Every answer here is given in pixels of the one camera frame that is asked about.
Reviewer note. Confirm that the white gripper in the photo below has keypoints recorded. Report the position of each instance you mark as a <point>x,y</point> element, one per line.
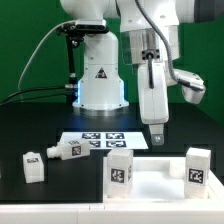
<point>153,100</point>

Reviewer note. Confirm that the white square tabletop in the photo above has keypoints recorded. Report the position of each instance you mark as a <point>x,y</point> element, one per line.
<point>155,179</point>

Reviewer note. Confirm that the white marker plate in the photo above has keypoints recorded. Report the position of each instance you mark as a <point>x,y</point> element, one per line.
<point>108,140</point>

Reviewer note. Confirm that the black camera on stand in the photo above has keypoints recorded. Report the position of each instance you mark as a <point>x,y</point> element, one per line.
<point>74,32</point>

